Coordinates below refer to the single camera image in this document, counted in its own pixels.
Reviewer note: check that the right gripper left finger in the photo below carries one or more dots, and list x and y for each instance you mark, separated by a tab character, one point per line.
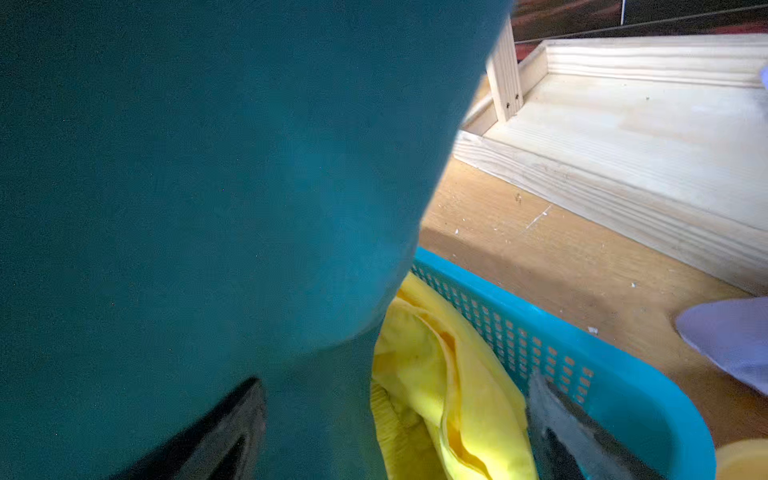
223	444

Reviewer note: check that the wooden clothes rack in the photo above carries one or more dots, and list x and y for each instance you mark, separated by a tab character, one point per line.
661	139

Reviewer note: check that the green shorts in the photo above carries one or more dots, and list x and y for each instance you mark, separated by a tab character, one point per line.
198	192

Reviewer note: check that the yellow plastic tray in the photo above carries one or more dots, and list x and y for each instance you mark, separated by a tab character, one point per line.
743	460

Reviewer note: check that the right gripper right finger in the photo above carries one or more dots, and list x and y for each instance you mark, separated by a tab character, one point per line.
568	444

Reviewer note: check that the lilac shorts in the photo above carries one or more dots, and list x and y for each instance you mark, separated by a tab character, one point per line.
732	334

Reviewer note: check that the turquoise plastic basket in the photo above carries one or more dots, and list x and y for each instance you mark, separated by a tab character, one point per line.
641	407

